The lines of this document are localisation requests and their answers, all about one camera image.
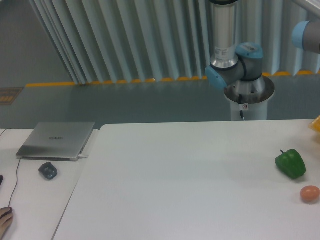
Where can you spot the silver closed laptop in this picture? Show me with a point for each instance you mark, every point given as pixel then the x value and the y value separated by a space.
pixel 60 141

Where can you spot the person's hand on mouse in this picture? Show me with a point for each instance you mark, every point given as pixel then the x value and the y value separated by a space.
pixel 6 219

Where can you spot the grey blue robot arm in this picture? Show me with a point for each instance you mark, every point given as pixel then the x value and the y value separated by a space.
pixel 232 62

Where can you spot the white laptop plug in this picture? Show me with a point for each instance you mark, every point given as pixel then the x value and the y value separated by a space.
pixel 83 156

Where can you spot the green bell pepper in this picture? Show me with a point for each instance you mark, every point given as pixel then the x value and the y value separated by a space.
pixel 291 164

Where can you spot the orange round fruit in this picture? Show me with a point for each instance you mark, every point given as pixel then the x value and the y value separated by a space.
pixel 310 194

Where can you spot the yellow basket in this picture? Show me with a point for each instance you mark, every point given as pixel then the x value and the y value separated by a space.
pixel 315 125

